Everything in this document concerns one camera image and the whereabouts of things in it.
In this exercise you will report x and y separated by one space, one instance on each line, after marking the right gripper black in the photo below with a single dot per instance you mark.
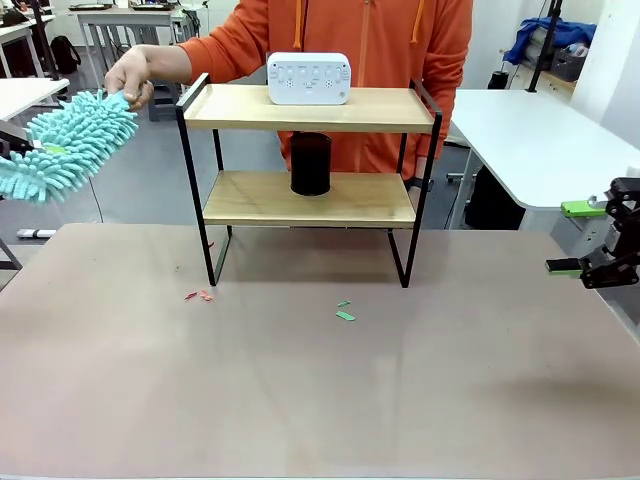
630 235

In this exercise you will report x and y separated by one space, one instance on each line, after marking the teal microfiber duster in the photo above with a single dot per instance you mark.
80 135

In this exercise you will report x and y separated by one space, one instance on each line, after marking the person's right forearm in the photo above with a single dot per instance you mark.
210 57

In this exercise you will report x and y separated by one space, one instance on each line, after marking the person's left forearm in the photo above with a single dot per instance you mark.
455 90

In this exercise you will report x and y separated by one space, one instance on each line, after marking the person's right hand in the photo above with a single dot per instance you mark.
132 70

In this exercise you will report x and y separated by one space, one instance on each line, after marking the person's left hand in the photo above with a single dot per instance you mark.
419 170

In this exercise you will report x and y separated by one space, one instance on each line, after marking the black cabinet under table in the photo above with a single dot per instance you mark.
492 200

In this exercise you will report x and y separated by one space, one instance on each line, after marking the white floor foot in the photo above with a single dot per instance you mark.
35 233

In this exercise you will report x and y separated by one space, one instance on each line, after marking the black bag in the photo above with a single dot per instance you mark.
65 55

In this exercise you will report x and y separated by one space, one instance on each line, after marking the black tripod pole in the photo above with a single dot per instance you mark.
46 40

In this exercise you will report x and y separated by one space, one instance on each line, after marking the white desk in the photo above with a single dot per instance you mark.
15 31

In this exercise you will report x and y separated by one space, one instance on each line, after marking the large white rounded table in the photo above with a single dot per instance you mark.
525 135

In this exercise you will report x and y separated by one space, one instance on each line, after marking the grey stool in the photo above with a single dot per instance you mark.
162 102

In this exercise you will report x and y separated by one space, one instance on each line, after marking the grey table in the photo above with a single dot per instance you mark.
125 17

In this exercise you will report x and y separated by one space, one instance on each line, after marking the small black object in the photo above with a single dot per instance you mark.
497 80

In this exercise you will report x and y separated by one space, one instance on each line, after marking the plastic crate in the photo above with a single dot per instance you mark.
570 60

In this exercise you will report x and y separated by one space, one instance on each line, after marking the black stand pole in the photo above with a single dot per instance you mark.
547 40

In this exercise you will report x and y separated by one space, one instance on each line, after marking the blue cloth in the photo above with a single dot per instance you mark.
535 30

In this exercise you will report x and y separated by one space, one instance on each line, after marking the long red paper scrap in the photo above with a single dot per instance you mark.
190 296

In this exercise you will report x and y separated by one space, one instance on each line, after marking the large green paper scrap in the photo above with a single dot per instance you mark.
345 316

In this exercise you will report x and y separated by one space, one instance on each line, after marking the small red paper scrap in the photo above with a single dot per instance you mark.
206 296

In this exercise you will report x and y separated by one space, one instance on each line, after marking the person in orange hoodie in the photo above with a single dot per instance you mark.
380 45

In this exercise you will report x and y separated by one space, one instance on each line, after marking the black mesh pen cup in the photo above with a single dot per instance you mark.
310 165

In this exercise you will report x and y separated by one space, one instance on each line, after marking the white plastic button device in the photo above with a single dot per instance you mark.
308 80

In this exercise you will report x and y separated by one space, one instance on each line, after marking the black frame wooden shelf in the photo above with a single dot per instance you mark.
360 200

